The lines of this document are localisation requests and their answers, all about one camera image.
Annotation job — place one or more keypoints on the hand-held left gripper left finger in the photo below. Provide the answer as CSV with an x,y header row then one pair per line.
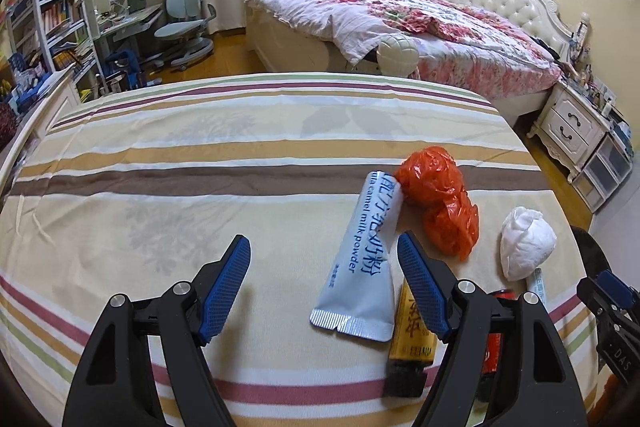
x,y
222,292

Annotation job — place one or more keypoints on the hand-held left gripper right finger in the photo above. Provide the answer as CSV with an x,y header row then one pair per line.
x,y
425,292

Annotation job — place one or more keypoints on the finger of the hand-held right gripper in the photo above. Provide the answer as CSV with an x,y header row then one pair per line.
x,y
617,289
595,299

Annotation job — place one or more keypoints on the black lined trash bin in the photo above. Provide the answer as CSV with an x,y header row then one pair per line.
x,y
587,252

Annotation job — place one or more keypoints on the gold tube with black cap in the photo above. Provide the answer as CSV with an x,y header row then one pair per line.
x,y
410,342

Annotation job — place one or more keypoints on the light blue powder sachet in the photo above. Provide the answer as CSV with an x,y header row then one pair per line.
x,y
537,284
355,272

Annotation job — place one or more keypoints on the white paper ball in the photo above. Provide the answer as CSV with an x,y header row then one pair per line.
x,y
525,244

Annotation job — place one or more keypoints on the red tube with black cap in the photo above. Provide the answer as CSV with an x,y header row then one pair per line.
x,y
492,357

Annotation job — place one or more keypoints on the red-orange plastic bag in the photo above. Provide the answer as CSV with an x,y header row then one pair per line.
x,y
435,192

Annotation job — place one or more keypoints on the striped bedsheet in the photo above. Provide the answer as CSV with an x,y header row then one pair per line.
x,y
150,207

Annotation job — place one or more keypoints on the clear plastic drawer unit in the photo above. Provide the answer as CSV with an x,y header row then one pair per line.
x,y
605,172

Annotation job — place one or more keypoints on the white two-drawer nightstand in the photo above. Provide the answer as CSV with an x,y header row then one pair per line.
x,y
570,127

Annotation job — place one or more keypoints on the nightstand clutter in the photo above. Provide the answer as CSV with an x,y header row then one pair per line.
x,y
592,87

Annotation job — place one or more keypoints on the white quilted pouf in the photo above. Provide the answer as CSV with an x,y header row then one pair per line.
x,y
398,54

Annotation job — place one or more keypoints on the black cloth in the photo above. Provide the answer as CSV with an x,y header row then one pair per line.
x,y
550,49

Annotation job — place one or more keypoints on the white wooden furniture panel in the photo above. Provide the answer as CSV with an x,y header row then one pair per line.
x,y
45,112

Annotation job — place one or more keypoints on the blue-grey ergonomic chair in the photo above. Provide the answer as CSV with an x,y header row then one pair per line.
x,y
185,27

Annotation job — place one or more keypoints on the grey study desk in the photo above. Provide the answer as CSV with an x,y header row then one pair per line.
x,y
132,22

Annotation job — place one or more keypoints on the pink floral quilt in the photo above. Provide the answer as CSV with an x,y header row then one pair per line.
x,y
350,7

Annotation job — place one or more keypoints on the white tufted headboard bed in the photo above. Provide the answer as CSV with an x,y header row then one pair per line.
x,y
505,2

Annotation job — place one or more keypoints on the white bookshelf with books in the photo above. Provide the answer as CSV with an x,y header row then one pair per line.
x,y
50,17

